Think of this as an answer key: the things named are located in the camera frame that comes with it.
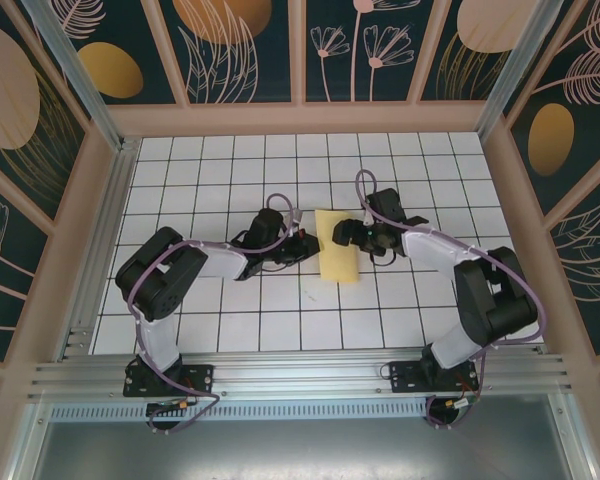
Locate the yellow power connector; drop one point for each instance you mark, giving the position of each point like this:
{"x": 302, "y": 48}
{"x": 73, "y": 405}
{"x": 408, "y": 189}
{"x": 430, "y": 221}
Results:
{"x": 182, "y": 403}
{"x": 452, "y": 403}

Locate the long aluminium base rail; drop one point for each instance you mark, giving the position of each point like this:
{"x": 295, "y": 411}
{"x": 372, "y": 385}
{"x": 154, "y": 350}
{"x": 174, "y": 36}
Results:
{"x": 300, "y": 375}

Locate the aluminium side rail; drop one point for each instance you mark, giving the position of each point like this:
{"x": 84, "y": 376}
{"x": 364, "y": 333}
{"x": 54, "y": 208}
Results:
{"x": 117, "y": 200}

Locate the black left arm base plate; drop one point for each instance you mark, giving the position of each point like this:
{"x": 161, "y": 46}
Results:
{"x": 200, "y": 380}

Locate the grey metal sheet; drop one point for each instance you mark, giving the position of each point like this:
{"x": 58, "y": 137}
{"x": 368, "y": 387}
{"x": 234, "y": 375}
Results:
{"x": 300, "y": 450}

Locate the yellow cloth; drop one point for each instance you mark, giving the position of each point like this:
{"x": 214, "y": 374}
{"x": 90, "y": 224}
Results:
{"x": 337, "y": 260}

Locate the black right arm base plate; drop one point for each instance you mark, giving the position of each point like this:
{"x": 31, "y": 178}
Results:
{"x": 405, "y": 377}

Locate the aluminium corner post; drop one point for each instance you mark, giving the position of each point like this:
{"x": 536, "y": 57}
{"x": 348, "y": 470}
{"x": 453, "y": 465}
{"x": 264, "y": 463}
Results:
{"x": 515, "y": 65}
{"x": 80, "y": 75}

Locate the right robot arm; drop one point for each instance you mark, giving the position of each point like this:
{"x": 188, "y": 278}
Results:
{"x": 500, "y": 310}

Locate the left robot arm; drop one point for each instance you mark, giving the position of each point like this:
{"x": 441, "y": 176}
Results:
{"x": 155, "y": 280}

